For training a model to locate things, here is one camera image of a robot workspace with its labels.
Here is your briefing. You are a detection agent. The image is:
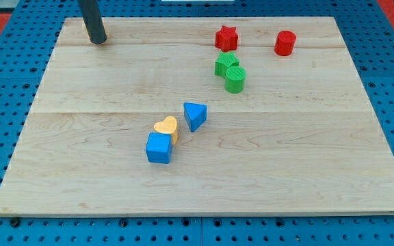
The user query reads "green star block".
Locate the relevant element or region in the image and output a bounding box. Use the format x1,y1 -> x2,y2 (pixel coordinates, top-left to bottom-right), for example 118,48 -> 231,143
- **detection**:
214,51 -> 239,77

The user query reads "red star block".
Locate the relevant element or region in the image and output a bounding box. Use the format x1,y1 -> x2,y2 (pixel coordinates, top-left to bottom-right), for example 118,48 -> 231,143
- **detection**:
214,25 -> 239,52

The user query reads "blue triangle block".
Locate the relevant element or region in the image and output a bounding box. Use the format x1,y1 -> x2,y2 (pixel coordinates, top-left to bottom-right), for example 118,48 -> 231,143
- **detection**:
183,102 -> 207,132

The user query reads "yellow heart block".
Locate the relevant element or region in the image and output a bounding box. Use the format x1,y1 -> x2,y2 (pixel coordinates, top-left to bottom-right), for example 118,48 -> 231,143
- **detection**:
153,115 -> 179,145

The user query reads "blue cube block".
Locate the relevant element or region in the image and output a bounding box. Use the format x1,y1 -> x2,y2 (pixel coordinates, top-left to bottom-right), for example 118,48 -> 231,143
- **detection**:
145,132 -> 172,164

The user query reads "green cylinder block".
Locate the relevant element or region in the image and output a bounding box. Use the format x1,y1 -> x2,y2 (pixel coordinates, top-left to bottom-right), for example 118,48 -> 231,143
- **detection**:
224,66 -> 246,94

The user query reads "red cylinder block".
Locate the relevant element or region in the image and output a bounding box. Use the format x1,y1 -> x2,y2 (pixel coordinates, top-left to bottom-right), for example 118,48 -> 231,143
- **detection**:
274,30 -> 297,56

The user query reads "black cylindrical robot pusher stick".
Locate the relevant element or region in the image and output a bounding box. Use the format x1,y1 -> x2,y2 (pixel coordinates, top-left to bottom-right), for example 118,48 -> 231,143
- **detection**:
77,0 -> 107,44

